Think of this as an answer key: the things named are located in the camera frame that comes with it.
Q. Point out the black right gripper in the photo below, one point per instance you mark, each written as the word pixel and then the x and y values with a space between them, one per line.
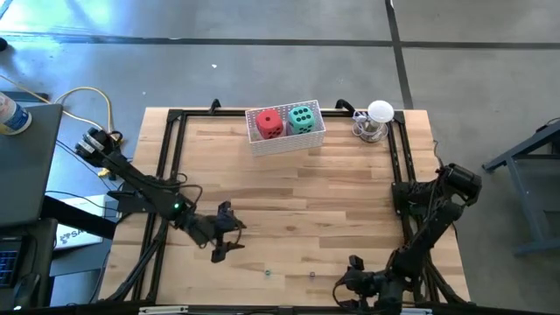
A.
pixel 376 286

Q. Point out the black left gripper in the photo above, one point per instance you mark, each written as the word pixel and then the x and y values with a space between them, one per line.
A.
pixel 216 229

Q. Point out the large red foam die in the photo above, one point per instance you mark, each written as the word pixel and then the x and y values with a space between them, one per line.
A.
pixel 269 120

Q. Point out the large green foam die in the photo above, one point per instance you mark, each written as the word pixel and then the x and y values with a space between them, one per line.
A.
pixel 301 125

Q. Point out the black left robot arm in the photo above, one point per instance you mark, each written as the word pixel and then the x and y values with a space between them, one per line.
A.
pixel 140 184

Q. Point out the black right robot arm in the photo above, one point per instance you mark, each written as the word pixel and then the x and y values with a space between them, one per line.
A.
pixel 433 227

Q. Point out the white perforated basket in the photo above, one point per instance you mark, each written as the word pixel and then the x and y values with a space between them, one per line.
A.
pixel 289 143

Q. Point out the black desk support bar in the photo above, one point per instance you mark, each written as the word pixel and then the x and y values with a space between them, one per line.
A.
pixel 79 217

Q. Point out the white printed box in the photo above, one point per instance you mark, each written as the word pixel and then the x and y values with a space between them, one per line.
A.
pixel 76 236

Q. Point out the black lower desk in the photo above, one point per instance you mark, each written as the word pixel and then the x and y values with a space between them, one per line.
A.
pixel 41 262

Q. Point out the blue metal stand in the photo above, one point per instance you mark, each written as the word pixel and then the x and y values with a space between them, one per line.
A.
pixel 523 197

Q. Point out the black computer mouse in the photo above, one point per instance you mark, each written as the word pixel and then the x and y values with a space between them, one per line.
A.
pixel 25 291

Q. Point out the grey side desk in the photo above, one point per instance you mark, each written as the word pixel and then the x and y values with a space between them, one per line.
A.
pixel 26 166

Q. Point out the backlit black keyboard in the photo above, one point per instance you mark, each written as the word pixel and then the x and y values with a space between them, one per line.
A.
pixel 6 269

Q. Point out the white bottle blue label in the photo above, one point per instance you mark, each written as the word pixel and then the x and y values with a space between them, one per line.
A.
pixel 13 118

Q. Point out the white bracket bar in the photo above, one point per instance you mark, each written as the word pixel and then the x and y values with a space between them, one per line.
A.
pixel 415 311
pixel 162 310

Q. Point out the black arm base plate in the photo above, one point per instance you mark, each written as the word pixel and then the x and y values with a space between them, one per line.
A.
pixel 124 205
pixel 399 210

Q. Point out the black aluminium table frame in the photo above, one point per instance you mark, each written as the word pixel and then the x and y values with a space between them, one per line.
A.
pixel 197 113

